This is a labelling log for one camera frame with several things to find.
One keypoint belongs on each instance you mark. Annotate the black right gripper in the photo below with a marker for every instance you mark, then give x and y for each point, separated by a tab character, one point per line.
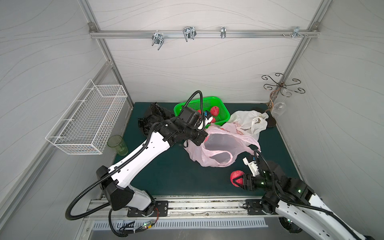
245	181

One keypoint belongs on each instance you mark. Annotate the metal bracket right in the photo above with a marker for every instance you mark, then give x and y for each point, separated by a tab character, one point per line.
295	34

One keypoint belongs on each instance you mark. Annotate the green plastic basket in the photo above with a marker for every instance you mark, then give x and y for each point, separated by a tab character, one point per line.
208	103

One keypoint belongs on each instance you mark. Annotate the metal clamp hook left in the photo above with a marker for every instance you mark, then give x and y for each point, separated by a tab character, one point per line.
157	39

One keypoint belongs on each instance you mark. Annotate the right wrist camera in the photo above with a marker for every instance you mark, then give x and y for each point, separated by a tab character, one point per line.
253	165

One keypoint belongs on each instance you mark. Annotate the white wire basket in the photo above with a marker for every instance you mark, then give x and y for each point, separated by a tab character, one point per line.
86	125

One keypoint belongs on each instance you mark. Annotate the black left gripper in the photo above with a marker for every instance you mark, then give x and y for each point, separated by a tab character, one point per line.
201	137

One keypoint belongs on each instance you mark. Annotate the aluminium crossbar rail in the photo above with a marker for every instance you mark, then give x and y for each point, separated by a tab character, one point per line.
201	34

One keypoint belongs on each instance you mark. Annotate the black plastic bag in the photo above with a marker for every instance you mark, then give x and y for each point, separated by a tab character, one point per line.
154	114

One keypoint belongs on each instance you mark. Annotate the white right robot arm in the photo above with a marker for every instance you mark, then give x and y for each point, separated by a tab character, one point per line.
299	207

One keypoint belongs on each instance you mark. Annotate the clear glass on stand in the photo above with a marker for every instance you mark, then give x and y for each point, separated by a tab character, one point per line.
279	109

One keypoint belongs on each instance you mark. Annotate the white printed plastic bag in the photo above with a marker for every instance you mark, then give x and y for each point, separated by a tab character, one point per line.
249	123

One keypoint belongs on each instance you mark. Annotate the metal clamp hook middle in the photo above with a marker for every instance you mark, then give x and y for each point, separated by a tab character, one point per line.
189	33

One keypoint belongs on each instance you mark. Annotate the pink plastic bag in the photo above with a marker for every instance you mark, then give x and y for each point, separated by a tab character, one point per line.
221	147

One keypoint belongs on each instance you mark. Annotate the small metal hook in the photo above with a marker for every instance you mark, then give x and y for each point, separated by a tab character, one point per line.
223	32

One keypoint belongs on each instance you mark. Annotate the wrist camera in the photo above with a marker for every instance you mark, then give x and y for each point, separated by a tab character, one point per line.
253	165
208	118

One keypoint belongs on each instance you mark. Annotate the red apple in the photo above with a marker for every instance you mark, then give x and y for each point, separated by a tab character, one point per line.
237	178
215	111

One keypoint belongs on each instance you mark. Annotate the bronze curled hook stand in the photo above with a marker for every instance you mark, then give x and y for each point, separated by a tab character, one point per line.
278	88

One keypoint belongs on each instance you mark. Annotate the metal clamp hook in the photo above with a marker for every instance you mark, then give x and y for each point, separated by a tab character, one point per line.
189	33
157	39

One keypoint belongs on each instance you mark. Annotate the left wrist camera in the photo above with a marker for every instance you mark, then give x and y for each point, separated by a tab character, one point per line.
208	118

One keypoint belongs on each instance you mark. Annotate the green translucent cup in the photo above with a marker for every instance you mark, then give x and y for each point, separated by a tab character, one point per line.
117	143

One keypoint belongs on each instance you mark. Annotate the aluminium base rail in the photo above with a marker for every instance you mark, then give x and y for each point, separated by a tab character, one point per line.
187	207

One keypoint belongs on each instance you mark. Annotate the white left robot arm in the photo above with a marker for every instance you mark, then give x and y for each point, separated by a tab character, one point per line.
115	181

